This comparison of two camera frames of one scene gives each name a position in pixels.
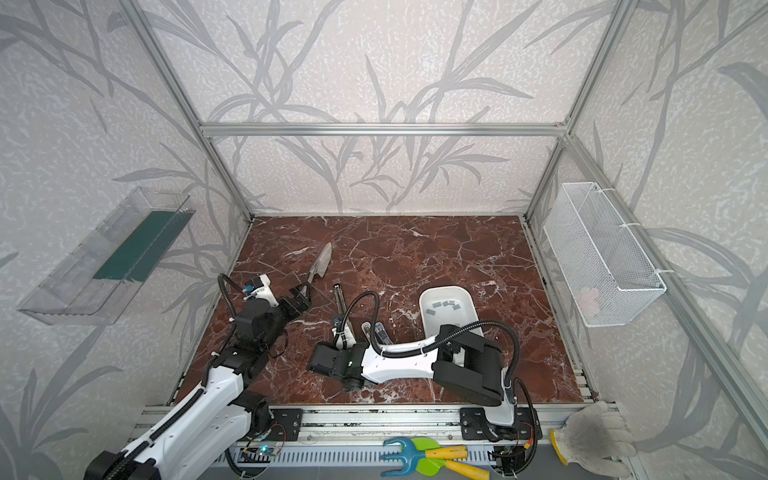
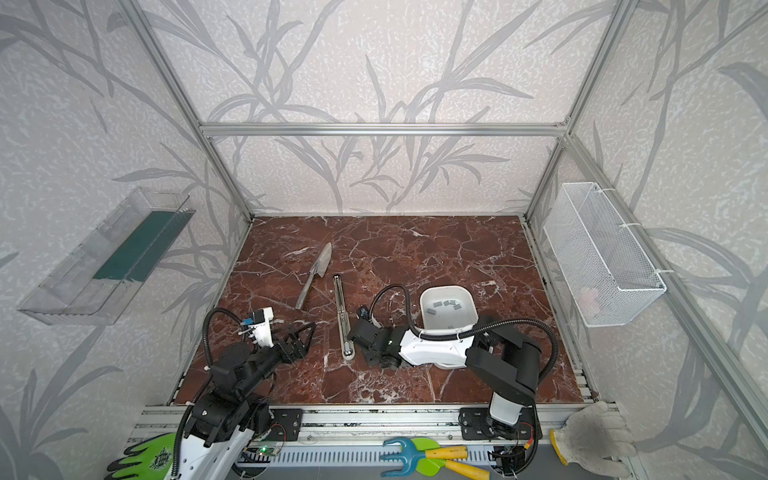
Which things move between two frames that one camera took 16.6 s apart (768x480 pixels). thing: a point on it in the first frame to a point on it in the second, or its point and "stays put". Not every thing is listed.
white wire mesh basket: [610, 277] stays put
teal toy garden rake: [411, 455] stays put
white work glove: [597, 438] stays put
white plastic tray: [448, 305] stays put
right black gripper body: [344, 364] to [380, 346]
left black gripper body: [295, 300] to [285, 345]
